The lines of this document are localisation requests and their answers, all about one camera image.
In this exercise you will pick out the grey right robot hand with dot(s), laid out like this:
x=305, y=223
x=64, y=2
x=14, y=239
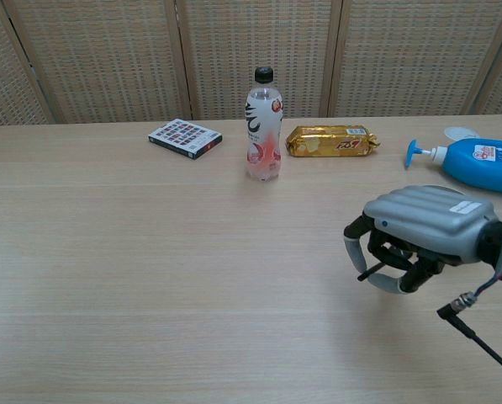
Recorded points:
x=427, y=214

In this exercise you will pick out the black plastic spoon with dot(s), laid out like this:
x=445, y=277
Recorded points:
x=367, y=274

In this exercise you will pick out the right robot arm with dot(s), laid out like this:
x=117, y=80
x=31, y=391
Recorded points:
x=492, y=244

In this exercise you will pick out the blue lotion pump bottle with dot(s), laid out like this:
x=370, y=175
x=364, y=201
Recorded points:
x=482, y=166

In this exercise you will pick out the white round disc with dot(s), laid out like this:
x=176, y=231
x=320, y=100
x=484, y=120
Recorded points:
x=460, y=132

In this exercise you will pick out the gold biscuit packet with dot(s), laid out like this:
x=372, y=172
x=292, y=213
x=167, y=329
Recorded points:
x=330, y=141

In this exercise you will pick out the clear pink drink bottle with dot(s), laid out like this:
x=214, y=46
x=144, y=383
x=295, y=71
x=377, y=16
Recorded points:
x=263, y=139

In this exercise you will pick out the woven rattan folding screen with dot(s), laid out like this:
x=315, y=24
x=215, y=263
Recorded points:
x=250, y=54

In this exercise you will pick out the playing card box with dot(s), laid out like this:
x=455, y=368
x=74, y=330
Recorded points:
x=183, y=136

